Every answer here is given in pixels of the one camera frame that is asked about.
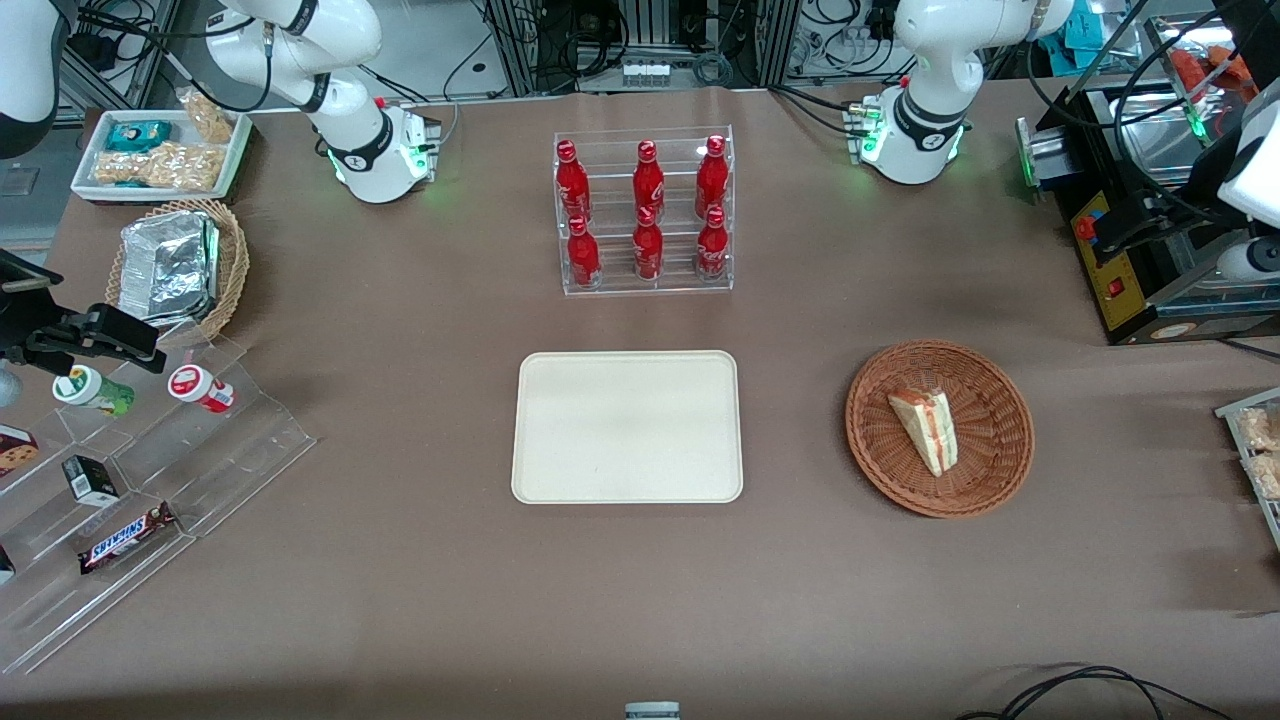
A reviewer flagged Snickers chocolate bar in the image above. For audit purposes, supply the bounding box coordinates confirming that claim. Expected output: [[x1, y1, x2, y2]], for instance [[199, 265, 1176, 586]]
[[78, 502, 178, 576]]

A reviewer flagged large clear nut bag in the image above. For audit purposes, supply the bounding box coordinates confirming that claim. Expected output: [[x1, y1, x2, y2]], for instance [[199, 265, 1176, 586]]
[[93, 142, 221, 193]]

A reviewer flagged round brown wicker basket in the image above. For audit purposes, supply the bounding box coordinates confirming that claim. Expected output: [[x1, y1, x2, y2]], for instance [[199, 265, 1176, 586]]
[[845, 340, 1036, 519]]

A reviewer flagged triangular white sandwich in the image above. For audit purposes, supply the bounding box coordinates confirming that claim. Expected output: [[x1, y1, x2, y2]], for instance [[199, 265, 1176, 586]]
[[888, 388, 959, 478]]

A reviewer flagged teal snack packet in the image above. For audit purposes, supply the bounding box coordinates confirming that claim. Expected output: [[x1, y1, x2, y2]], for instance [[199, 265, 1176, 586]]
[[105, 120, 173, 153]]

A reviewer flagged oval tan wicker basket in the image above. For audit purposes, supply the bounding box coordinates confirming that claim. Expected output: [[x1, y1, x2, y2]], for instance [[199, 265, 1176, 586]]
[[105, 198, 251, 346]]

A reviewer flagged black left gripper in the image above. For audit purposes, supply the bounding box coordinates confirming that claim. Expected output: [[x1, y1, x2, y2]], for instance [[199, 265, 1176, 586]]
[[1093, 185, 1225, 261]]

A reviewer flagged orange fried food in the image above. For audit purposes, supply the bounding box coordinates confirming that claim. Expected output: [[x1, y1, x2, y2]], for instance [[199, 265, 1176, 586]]
[[1170, 45, 1251, 101]]

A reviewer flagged green-label white bottle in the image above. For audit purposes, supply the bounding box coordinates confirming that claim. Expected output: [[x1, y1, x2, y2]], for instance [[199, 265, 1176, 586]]
[[52, 365, 136, 418]]

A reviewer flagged black food warmer appliance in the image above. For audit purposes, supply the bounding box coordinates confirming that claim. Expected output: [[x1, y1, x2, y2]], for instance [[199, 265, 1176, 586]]
[[1015, 15, 1280, 347]]

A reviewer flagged red-label white bottle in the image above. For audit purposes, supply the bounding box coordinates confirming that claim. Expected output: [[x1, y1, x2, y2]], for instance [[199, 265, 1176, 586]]
[[167, 365, 236, 414]]

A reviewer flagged metal tray with snacks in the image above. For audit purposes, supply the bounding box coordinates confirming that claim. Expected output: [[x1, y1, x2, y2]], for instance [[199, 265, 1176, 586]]
[[1215, 388, 1280, 551]]

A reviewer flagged teal package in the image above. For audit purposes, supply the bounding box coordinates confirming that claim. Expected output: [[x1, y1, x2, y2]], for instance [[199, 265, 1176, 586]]
[[1062, 0, 1133, 51]]

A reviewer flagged clear acrylic bottle rack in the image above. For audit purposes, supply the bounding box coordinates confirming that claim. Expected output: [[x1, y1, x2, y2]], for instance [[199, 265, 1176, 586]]
[[553, 125, 735, 297]]

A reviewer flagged small black box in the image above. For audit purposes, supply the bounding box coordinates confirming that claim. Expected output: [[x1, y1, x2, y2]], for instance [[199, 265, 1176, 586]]
[[62, 455, 121, 507]]

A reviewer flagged red cola bottle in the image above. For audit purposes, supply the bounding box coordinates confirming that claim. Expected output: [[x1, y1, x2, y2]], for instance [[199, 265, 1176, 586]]
[[632, 140, 667, 216], [633, 207, 665, 281], [555, 140, 592, 223], [695, 135, 730, 214], [567, 217, 602, 289], [697, 205, 730, 281]]

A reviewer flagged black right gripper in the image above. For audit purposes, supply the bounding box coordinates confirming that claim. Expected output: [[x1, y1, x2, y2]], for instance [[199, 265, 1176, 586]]
[[0, 248, 168, 376]]

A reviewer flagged white rectangular snack tray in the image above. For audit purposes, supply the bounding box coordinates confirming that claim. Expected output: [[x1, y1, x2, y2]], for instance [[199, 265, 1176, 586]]
[[70, 108, 254, 206]]

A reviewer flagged cream rectangular tray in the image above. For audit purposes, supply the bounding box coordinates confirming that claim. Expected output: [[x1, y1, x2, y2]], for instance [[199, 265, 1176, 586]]
[[511, 350, 744, 505]]

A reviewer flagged small clear nut bag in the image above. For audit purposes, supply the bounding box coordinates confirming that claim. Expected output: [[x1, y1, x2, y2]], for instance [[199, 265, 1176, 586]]
[[178, 88, 237, 144]]

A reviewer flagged brown cookie box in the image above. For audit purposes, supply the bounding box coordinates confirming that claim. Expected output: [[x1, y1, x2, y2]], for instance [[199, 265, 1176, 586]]
[[0, 425, 41, 479]]

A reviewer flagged clear acrylic stepped display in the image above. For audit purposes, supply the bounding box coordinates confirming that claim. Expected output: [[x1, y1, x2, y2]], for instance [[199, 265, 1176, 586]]
[[0, 335, 318, 676]]

